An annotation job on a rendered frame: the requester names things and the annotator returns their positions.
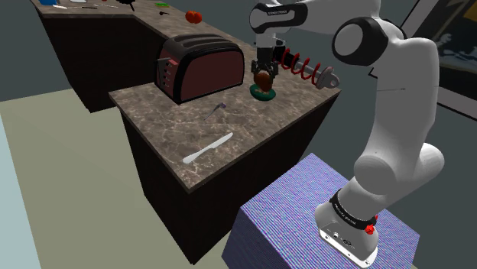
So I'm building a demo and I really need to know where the white table knife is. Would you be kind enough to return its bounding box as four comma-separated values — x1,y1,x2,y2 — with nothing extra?
181,131,235,165

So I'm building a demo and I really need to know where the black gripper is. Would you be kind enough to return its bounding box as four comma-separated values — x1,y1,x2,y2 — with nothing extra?
251,47,280,79

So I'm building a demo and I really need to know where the brown figure on green base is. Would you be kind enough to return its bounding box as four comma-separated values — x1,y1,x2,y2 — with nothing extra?
248,71,277,101

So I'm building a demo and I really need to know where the small grey purple spoon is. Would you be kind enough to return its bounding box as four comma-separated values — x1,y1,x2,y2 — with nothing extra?
203,102,228,122

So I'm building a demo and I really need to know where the red spring shock absorber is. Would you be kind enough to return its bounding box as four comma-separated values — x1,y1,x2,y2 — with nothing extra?
274,47,341,90

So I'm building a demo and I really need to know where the red tomato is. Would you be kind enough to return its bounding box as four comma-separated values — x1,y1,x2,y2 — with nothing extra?
185,9,203,24

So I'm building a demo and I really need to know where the framed wall picture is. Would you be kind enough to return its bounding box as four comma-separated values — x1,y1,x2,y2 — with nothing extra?
400,0,477,121

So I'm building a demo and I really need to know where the dark red black toaster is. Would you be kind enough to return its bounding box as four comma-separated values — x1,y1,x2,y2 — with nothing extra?
155,34,246,105

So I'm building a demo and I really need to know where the purple patterned robot stand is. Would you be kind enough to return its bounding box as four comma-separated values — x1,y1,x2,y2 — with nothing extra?
221,152,421,269

